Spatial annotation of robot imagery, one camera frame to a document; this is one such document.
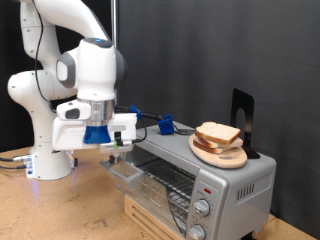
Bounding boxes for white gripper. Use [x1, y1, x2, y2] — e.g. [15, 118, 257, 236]
[51, 112, 138, 168]

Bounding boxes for glass oven door with handle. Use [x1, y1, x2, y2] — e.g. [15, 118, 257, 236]
[99, 159, 189, 236]

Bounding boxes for metal spatula with blue block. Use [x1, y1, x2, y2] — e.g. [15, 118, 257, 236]
[141, 112, 197, 136]

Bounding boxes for wooden base under oven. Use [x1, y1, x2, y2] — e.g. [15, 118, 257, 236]
[123, 194, 181, 240]

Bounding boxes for silver oven dial knob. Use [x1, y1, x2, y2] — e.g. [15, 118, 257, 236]
[193, 199, 211, 218]
[188, 224, 207, 240]

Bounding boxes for silver toaster oven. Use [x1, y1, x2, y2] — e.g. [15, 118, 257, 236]
[134, 121, 278, 240]

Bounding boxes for round wooden cutting board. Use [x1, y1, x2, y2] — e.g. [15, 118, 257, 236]
[188, 133, 248, 170]

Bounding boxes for black fabric curtain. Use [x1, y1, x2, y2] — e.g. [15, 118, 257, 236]
[0, 0, 116, 153]

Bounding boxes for vertical metal pole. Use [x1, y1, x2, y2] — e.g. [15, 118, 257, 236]
[110, 0, 119, 46]

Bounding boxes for dark grey fabric backdrop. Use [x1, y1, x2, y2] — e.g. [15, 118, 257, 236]
[116, 0, 320, 239]

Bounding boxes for black metal bookend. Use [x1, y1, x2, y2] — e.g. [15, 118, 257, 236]
[230, 88, 262, 160]

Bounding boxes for wrist camera on blue mount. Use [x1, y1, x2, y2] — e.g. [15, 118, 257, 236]
[83, 124, 134, 155]

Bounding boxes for wire oven rack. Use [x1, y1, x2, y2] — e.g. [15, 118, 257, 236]
[138, 158, 198, 231]

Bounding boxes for black base cable silver connector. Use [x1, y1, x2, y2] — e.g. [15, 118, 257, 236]
[0, 154, 33, 163]

